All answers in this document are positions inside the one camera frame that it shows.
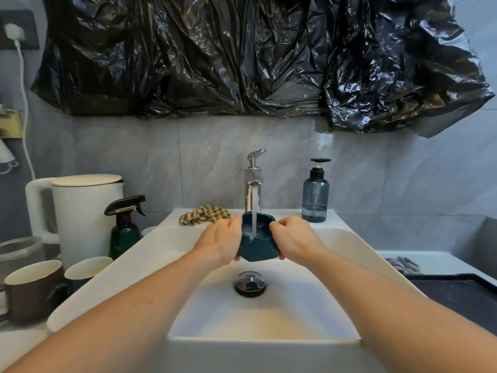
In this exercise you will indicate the checkered cloth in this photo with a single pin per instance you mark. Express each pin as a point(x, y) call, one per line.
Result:
point(200, 215)

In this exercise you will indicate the dark green spray bottle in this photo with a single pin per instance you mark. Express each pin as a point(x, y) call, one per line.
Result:
point(125, 229)

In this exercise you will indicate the dark green mug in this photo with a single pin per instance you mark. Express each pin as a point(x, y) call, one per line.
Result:
point(83, 272)

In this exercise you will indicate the brown mug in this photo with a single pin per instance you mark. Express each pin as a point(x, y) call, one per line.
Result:
point(33, 289)

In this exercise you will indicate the white cup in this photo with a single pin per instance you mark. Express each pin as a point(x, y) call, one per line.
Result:
point(148, 230)

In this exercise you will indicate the grey cloth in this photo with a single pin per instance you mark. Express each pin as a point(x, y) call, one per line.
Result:
point(403, 264)

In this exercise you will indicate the black tray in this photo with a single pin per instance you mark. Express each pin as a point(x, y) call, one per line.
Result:
point(458, 299)

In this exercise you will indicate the gold wall holder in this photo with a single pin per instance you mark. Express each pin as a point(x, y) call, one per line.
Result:
point(11, 122)

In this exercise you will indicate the person's right hand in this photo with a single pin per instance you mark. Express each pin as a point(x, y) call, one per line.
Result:
point(297, 238)

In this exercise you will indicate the blue soap pump bottle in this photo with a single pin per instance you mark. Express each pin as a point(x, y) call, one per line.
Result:
point(315, 194)

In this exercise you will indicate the black plastic sheet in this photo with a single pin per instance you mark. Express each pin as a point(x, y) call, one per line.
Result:
point(252, 54)

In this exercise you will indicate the black wall socket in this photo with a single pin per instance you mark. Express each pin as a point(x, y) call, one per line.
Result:
point(17, 29)

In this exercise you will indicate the chrome sink drain stopper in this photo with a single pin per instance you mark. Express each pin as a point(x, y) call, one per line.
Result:
point(250, 284)

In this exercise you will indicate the person's left thumb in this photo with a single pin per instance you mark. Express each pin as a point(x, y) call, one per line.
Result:
point(235, 222)

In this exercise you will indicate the white hair dryer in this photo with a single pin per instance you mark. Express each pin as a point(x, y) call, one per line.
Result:
point(6, 155)

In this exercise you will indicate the chrome faucet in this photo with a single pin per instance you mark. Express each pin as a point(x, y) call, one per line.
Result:
point(254, 178)

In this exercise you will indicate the white power plug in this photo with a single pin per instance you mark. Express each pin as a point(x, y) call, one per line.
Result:
point(14, 32)

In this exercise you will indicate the person's left hand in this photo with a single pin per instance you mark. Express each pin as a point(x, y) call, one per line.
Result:
point(218, 240)

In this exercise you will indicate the person's right forearm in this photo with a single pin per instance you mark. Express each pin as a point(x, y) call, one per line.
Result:
point(392, 306)

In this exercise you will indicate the dark green ceramic cup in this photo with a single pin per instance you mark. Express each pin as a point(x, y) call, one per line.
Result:
point(257, 238)

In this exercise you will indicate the clear glass jar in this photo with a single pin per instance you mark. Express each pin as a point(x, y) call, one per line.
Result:
point(19, 254)

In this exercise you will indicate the white electric kettle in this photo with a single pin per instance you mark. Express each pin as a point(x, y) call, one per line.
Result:
point(77, 213)

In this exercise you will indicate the white ceramic sink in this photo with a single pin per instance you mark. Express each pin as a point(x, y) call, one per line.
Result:
point(252, 291)

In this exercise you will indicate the person's left forearm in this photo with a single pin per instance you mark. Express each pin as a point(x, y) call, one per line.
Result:
point(116, 310)

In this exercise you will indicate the person's right thumb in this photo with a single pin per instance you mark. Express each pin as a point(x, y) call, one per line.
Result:
point(278, 226)

